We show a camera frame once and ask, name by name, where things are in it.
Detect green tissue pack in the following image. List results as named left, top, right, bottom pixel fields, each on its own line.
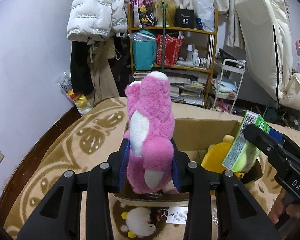
left=221, top=109, right=271, bottom=173

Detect yellow plush toy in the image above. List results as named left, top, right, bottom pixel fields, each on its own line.
left=201, top=134, right=236, bottom=173

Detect pink plush bear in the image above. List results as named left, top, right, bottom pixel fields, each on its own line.
left=124, top=72, right=175, bottom=194

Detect person's right hand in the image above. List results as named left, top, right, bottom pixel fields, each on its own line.
left=268, top=188, right=300, bottom=224

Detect cream cushion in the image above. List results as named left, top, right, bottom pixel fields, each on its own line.
left=280, top=73, right=300, bottom=111

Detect white paper tag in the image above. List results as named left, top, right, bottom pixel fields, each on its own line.
left=166, top=206, right=188, bottom=224

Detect white rolling cart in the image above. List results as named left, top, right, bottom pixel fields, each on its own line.
left=212, top=59, right=246, bottom=113

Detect cardboard box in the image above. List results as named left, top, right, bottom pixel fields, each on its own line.
left=113, top=117, right=265, bottom=207

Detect white small plush toy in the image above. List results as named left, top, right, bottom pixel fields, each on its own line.
left=120, top=207, right=157, bottom=239

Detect beige patterned blanket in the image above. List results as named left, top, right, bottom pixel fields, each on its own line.
left=4, top=98, right=300, bottom=239

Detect stack of books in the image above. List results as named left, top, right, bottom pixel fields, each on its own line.
left=133, top=68, right=208, bottom=106

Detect cream folded mattress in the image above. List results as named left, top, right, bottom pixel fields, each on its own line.
left=235, top=0, right=295, bottom=107

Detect plastic bag on floor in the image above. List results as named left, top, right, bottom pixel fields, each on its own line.
left=56, top=71, right=92, bottom=115

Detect wooden bookshelf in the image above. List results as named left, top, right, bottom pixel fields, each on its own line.
left=128, top=5, right=218, bottom=108

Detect red gift bag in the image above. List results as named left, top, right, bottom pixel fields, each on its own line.
left=156, top=34, right=183, bottom=66

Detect black hanging garment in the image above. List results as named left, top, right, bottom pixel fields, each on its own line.
left=70, top=41, right=94, bottom=95

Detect white plastic bag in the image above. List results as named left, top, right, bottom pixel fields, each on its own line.
left=193, top=0, right=215, bottom=32

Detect black box marked 40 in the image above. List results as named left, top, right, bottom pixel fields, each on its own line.
left=175, top=8, right=194, bottom=29

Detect teal bag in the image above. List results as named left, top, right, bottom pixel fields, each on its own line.
left=128, top=30, right=157, bottom=70

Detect green pole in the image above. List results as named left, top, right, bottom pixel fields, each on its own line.
left=161, top=2, right=167, bottom=72

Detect beige hanging trousers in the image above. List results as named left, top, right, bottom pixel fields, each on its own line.
left=87, top=37, right=119, bottom=107

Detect colourful cartoon bag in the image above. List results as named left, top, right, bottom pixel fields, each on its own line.
left=130, top=0, right=156, bottom=28

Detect white puffer jacket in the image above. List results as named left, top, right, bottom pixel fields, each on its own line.
left=67, top=0, right=128, bottom=42

